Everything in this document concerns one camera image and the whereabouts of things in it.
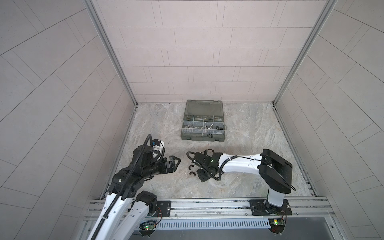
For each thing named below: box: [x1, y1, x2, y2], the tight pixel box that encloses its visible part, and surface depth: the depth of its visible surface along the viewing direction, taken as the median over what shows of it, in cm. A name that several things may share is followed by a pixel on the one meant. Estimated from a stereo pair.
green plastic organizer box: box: [180, 99, 226, 142], surface depth 104 cm
